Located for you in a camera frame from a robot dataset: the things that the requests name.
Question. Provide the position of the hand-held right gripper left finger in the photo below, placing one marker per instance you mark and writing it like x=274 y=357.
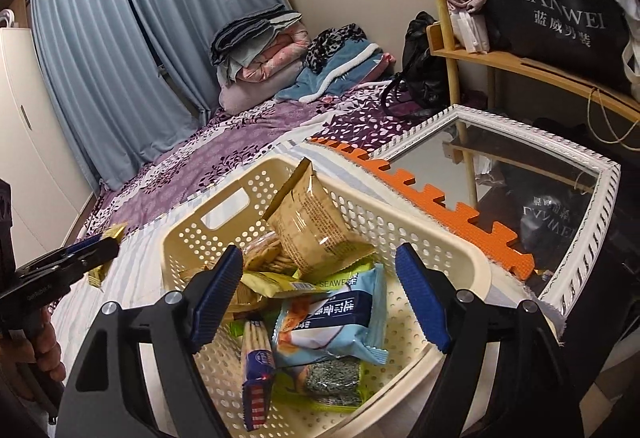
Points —
x=217 y=298

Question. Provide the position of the orange foam mat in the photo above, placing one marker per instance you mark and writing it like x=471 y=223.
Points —
x=450 y=213

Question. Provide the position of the pink floral quilt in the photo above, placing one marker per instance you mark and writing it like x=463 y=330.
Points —
x=280 y=56

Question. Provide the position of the green seaweed snack packet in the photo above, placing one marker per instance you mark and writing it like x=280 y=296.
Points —
x=330 y=383

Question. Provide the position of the leopard print cloth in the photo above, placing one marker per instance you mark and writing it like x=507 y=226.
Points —
x=335 y=43

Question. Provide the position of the wooden curved shelf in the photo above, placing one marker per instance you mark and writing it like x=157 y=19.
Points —
x=515 y=61

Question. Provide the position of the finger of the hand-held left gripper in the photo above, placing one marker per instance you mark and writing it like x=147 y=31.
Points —
x=80 y=268
x=65 y=252

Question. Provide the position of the black shopping bag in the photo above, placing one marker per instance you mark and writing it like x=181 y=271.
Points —
x=555 y=8

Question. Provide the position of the yellow-green snack packet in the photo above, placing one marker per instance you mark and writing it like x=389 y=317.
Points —
x=280 y=282

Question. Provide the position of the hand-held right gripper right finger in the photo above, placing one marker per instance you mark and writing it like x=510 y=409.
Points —
x=425 y=298

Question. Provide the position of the blue curtain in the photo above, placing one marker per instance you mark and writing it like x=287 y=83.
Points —
x=150 y=43

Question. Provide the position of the clear cookie packet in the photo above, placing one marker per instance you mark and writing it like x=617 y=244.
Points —
x=267 y=253

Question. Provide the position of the blue fleece blanket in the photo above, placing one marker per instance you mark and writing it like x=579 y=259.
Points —
x=340 y=78

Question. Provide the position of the striped bed sheet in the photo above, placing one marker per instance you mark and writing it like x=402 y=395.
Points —
x=135 y=278

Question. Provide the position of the navy cracker packet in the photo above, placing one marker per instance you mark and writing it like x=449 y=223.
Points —
x=257 y=368

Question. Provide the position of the person's left hand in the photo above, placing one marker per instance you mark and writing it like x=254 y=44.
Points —
x=50 y=348

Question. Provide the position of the white framed mirror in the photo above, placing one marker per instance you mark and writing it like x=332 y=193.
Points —
x=500 y=178

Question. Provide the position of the cream perforated plastic basket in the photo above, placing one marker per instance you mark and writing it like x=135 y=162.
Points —
x=350 y=198

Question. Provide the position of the white plastic bag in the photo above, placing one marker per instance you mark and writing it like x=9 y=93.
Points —
x=631 y=58

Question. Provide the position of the purple floral bedspread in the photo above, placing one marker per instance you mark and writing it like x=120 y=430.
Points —
x=225 y=148

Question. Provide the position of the black handbag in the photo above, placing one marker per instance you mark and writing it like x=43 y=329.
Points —
x=425 y=63

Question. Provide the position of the grey folded blanket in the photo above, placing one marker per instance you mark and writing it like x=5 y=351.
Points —
x=250 y=31

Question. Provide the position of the light blue snack packet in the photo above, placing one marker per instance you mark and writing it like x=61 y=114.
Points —
x=330 y=318

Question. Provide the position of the pale pink pillow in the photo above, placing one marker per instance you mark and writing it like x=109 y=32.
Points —
x=255 y=91

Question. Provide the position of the white wardrobe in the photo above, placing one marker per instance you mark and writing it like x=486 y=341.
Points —
x=35 y=143

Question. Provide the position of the white folded bags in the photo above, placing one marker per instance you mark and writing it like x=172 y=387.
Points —
x=470 y=31

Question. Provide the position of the small yellow packet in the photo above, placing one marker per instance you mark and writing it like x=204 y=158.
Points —
x=114 y=233

